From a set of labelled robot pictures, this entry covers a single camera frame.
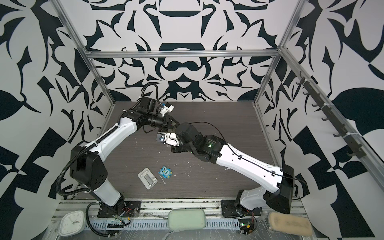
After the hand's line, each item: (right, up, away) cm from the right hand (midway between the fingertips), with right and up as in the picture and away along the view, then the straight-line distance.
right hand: (176, 129), depth 69 cm
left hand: (+2, +2, +6) cm, 7 cm away
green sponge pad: (+4, -41, 0) cm, 41 cm away
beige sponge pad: (+51, -42, -1) cm, 66 cm away
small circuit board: (+33, -45, +2) cm, 56 cm away
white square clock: (-46, -42, -1) cm, 62 cm away
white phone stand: (-17, -28, +14) cm, 35 cm away
